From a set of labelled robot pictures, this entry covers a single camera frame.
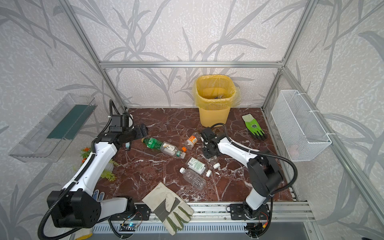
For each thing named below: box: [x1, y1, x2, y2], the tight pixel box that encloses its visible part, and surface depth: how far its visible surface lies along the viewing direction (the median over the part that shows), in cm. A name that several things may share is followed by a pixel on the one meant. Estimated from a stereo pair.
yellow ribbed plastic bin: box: [196, 75, 236, 128], surface depth 103 cm
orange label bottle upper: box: [183, 131, 201, 151], surface depth 99 cm
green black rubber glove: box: [242, 113, 267, 141], surface depth 110 cm
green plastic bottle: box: [141, 138, 163, 150], surface depth 98 cm
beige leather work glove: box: [142, 182, 194, 236], surface depth 76 cm
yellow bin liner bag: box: [192, 75, 241, 107], surface depth 103 cm
